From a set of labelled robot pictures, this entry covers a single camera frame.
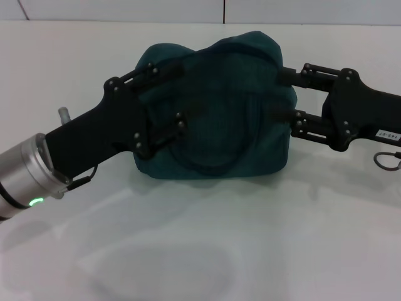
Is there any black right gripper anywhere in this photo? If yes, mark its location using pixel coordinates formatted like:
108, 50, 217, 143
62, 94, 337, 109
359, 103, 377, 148
271, 63, 401, 152

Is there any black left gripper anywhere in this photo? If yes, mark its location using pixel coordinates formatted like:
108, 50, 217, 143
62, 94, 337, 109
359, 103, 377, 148
44, 58, 207, 180

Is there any dark teal insulated lunch bag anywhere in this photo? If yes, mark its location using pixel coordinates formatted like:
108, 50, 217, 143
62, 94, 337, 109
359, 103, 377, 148
133, 30, 298, 182

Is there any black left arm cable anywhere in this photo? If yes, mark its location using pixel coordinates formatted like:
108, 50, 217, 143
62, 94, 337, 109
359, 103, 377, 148
56, 106, 98, 199

